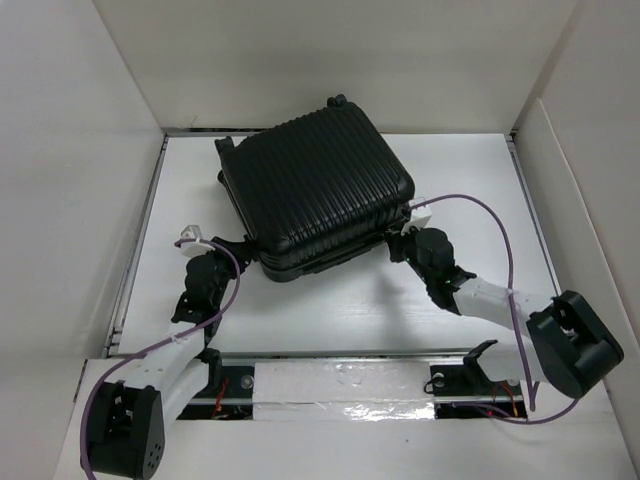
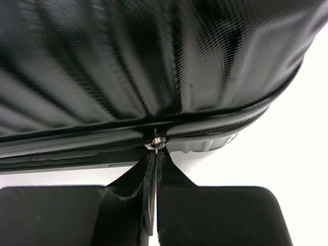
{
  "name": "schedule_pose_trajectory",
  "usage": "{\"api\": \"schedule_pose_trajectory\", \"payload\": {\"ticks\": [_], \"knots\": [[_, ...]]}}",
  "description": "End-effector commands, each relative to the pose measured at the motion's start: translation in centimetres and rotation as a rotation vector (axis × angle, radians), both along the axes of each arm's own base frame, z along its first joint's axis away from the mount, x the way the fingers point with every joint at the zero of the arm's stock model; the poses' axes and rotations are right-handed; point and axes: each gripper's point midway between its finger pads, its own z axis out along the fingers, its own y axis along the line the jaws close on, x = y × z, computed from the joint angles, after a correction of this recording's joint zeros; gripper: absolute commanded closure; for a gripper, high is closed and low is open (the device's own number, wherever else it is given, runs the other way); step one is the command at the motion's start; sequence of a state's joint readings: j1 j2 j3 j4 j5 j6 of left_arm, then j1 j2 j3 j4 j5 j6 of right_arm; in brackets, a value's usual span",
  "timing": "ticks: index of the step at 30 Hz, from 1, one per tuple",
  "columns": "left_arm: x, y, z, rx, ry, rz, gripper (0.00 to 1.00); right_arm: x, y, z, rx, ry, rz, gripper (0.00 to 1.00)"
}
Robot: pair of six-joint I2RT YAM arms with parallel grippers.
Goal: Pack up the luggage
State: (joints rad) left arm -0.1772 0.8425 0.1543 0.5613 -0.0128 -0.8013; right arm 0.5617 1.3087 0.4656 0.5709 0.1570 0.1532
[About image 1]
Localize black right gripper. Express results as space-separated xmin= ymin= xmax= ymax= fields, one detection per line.
xmin=385 ymin=219 xmax=433 ymax=285

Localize silver mounting rail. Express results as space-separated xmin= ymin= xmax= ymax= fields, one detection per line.
xmin=179 ymin=356 xmax=528 ymax=422

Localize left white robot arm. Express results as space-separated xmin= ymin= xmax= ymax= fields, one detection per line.
xmin=79 ymin=233 xmax=255 ymax=479

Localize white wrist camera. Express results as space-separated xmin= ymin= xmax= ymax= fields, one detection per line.
xmin=400 ymin=197 xmax=432 ymax=236
xmin=174 ymin=224 xmax=212 ymax=259

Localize black hard-shell suitcase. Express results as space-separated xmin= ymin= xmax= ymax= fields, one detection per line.
xmin=214 ymin=94 xmax=415 ymax=283

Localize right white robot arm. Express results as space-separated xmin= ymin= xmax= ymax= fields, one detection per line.
xmin=386 ymin=227 xmax=624 ymax=399

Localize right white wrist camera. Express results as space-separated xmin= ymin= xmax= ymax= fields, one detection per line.
xmin=400 ymin=197 xmax=432 ymax=236

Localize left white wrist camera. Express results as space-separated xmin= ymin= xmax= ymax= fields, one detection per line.
xmin=174 ymin=224 xmax=212 ymax=259

